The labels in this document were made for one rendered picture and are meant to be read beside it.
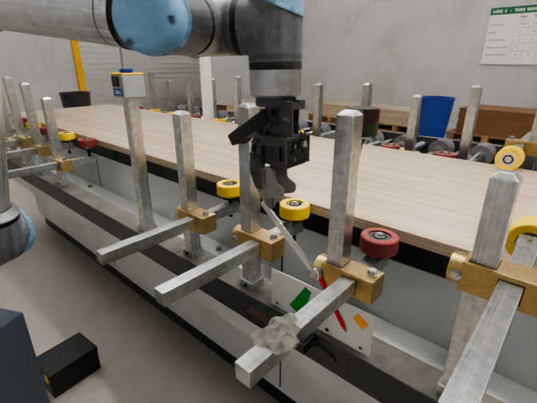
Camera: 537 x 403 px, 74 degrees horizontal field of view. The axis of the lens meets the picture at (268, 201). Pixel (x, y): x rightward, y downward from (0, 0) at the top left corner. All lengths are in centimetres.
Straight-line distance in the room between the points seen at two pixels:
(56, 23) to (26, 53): 790
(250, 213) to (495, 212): 50
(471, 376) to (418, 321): 56
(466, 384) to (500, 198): 26
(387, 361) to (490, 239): 34
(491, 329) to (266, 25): 51
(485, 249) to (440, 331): 41
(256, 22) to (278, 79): 9
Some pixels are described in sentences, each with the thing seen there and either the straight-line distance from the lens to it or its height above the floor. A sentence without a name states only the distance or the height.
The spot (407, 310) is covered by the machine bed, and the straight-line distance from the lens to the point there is 99.
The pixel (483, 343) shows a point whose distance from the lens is 49.
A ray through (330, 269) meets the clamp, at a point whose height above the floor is 86.
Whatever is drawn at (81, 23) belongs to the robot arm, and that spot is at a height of 130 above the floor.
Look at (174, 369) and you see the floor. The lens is 178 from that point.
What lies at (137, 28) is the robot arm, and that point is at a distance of 54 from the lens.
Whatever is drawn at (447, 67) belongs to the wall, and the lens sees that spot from 825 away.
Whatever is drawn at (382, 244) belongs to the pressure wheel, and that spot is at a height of 91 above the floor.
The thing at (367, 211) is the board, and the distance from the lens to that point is 94.
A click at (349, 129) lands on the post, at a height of 114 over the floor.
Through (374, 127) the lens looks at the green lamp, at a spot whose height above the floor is 114.
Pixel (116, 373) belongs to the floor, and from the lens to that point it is 184.
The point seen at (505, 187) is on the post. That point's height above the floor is 109.
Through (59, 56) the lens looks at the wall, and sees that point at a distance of 869.
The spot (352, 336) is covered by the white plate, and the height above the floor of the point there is 73.
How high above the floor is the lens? 125
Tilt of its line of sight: 21 degrees down
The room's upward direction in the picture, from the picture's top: straight up
